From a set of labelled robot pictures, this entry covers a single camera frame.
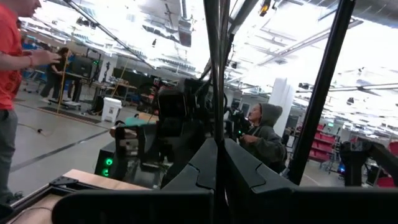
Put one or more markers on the white pillar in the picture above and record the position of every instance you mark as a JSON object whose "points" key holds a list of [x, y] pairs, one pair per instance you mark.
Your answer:
{"points": [[281, 102]]}

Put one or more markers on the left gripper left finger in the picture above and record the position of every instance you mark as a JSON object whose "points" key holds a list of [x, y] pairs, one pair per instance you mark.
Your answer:
{"points": [[186, 199]]}

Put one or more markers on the black workbench desk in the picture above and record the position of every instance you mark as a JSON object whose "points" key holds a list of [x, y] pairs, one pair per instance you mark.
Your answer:
{"points": [[105, 87]]}

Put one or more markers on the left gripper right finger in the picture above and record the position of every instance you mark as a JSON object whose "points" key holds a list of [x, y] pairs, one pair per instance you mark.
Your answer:
{"points": [[264, 202]]}

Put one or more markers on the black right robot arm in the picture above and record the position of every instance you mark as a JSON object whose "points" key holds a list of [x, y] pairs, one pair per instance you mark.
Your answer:
{"points": [[174, 130]]}

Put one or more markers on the person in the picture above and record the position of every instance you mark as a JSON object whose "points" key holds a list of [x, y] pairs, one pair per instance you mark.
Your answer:
{"points": [[56, 77], [267, 143], [7, 77]]}

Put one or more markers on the grey ceiling box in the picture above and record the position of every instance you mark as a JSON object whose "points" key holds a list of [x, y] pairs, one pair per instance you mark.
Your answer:
{"points": [[185, 32]]}

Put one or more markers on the red shelf rack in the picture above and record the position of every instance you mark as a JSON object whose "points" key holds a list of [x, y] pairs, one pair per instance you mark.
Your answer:
{"points": [[321, 146]]}

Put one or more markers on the white waste bin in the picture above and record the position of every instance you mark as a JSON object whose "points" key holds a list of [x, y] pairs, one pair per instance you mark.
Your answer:
{"points": [[110, 109]]}

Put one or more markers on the black background robot arm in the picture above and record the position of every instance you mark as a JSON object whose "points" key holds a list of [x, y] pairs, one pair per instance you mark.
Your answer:
{"points": [[363, 158]]}

